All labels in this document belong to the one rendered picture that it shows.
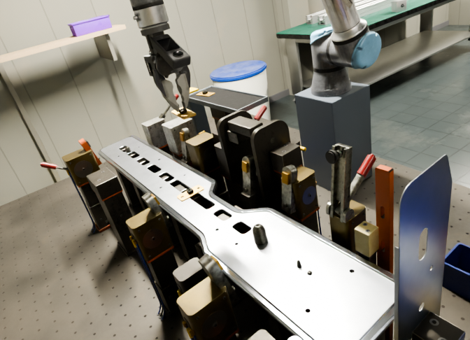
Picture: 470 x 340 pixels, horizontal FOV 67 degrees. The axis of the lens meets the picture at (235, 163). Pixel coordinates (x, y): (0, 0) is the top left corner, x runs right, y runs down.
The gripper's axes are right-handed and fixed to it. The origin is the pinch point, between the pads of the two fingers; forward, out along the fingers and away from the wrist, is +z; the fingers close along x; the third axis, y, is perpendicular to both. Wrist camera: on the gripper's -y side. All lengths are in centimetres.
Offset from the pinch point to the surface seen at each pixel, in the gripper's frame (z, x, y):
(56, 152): 72, 34, 284
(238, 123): 10.6, -15.0, -0.1
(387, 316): 33, -5, -57
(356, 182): 20.7, -21.3, -36.9
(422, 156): 123, -206, 70
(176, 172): 28.1, -0.2, 25.5
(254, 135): 11.9, -13.9, -9.7
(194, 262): 31.9, 14.8, -18.6
